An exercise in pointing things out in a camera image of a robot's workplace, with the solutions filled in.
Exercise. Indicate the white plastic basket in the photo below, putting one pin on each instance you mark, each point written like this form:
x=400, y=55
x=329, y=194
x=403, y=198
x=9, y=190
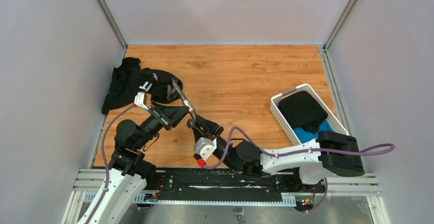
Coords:
x=297, y=135

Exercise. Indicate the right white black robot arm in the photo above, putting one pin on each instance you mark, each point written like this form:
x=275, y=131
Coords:
x=330, y=153

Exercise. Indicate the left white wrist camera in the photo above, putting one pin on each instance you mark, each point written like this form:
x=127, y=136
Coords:
x=140, y=101

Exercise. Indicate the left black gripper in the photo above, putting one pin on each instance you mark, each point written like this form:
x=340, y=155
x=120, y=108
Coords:
x=168, y=116

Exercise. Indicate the grey faucet with lever handle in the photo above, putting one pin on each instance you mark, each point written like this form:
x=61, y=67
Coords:
x=174, y=92

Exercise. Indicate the black cloth with white print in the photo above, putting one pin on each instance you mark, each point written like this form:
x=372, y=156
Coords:
x=128, y=79

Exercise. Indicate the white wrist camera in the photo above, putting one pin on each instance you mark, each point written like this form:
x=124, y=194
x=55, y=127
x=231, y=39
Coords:
x=140, y=101
x=205, y=147

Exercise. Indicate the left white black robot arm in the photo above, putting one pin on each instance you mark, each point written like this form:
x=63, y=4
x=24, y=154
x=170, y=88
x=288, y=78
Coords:
x=127, y=173

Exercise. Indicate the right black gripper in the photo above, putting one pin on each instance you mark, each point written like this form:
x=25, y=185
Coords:
x=206, y=129

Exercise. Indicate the grey tee pipe fitting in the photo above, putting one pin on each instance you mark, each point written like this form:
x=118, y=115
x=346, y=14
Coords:
x=191, y=109

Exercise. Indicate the black cloth in basket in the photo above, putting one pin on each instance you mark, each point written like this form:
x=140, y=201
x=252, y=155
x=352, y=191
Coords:
x=302, y=110

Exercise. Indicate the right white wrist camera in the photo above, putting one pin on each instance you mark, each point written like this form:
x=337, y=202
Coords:
x=205, y=147

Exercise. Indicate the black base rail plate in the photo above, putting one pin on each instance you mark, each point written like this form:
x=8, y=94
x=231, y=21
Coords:
x=221, y=187

